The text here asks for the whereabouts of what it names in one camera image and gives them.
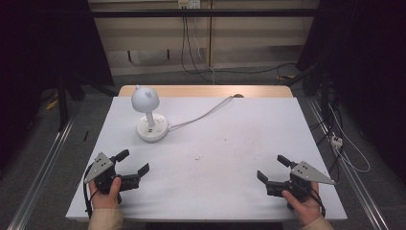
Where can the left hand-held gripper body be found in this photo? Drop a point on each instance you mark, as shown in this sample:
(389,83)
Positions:
(100,166)

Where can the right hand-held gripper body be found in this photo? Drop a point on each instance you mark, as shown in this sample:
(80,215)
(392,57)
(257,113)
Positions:
(308,172)

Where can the person's left hand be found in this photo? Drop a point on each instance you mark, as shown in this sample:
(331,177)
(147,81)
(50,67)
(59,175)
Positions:
(103,199)

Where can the person's right hand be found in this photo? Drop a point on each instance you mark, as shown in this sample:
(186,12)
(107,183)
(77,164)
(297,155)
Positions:
(306,209)

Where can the small black floor object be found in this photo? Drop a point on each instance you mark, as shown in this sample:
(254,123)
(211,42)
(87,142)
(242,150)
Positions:
(86,135)

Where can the white round power socket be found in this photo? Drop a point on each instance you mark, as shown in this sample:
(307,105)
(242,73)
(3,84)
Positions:
(153,131)

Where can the white floor power strip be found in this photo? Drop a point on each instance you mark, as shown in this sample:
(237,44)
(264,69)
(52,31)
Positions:
(336,141)

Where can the white table mat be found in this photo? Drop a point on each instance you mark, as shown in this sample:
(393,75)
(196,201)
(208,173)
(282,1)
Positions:
(210,159)

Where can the white round-headed lamp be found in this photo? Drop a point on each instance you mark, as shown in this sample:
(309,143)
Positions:
(145,99)

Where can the black metal stand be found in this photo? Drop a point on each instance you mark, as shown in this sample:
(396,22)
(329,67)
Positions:
(63,105)

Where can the yellow floor tape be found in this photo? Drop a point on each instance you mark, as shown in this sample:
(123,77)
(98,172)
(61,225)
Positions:
(52,104)

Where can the wooden table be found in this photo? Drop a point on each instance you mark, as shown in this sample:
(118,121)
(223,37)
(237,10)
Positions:
(204,91)

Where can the black curtain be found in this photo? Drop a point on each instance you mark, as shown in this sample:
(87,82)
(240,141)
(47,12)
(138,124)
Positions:
(364,64)
(44,48)

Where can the black horizontal bar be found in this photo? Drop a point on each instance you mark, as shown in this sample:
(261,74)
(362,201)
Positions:
(204,13)

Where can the aluminium rail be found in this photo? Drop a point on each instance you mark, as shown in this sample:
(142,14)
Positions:
(351,179)
(41,174)

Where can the white wall outlet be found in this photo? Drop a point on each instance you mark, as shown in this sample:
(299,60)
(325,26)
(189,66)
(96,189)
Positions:
(189,4)

